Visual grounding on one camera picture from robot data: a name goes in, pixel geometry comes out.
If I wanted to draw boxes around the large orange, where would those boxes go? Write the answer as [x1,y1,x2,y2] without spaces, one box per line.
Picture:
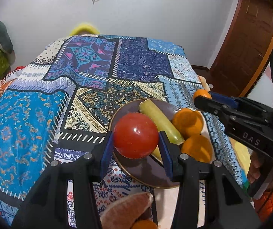
[181,134,213,163]
[171,108,204,139]

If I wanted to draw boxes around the red tomato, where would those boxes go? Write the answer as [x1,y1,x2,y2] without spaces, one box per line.
[113,112,159,159]

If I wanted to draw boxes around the thick sugarcane stump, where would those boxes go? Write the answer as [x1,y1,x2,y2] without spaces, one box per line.
[151,146,163,164]

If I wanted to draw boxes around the person's right hand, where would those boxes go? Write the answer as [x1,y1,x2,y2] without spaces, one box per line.
[247,151,273,190]

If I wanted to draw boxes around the yellow orange fleece blanket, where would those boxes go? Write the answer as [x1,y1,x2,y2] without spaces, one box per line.
[198,75,253,172]

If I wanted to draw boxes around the small mandarin orange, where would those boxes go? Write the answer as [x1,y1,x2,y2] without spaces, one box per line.
[193,89,212,100]

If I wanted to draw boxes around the orange jacket sleeve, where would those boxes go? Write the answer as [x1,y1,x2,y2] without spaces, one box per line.
[253,192,273,222]

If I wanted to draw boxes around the large orange on plate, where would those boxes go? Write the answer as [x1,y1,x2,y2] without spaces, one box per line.
[171,108,204,139]

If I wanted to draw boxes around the pink pomelo segment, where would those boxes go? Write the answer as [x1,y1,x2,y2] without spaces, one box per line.
[100,192,154,228]

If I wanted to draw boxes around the yellow sugarcane piece on plate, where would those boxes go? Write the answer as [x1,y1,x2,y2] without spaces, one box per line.
[138,99,185,145]

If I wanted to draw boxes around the brown wooden door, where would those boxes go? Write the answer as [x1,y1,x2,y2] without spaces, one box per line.
[210,0,273,97]

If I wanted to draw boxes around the dark purple round plate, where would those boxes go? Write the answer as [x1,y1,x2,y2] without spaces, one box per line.
[109,99,179,189]

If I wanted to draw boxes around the blue patchwork bedspread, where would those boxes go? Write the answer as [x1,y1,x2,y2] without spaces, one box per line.
[0,34,249,229]

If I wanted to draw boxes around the yellow plush toy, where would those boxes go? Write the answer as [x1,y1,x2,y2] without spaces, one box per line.
[70,23,100,36]

